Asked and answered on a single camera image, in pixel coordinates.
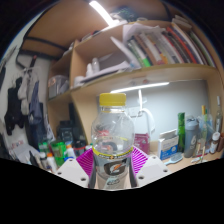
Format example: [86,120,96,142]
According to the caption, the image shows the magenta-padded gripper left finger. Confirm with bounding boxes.
[55,148,98,189]

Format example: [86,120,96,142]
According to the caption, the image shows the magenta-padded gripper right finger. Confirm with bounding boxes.
[128,146,172,188]

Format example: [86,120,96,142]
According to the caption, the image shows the clear yellow-capped drink bottle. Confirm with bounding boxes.
[90,92,136,191]

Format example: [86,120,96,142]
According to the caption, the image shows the light blue hairbrush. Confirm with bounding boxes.
[164,152,184,166]

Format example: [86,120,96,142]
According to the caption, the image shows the green plastic container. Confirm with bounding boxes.
[49,141,68,168]

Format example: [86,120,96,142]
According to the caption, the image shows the magenta pouch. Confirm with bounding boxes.
[133,133,151,155]

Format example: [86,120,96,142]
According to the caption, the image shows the blue and white carton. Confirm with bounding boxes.
[157,129,180,161]

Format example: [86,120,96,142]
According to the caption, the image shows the clear bottle with orange cap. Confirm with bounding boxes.
[199,105,208,156]

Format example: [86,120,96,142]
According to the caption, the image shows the brown jar with white lid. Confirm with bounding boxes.
[209,131,221,155]

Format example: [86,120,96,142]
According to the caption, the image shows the white desk lamp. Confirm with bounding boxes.
[109,81,171,134]

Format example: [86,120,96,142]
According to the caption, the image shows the hanging dark clothes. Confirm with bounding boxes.
[3,74,51,148]

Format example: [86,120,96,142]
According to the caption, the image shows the tall clear glass bottle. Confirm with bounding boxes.
[214,96,224,134]

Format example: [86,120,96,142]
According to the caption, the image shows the wooden shelf unit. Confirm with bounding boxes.
[46,14,224,148]

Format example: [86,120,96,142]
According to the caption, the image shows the long ceiling light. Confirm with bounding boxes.
[88,0,116,26]

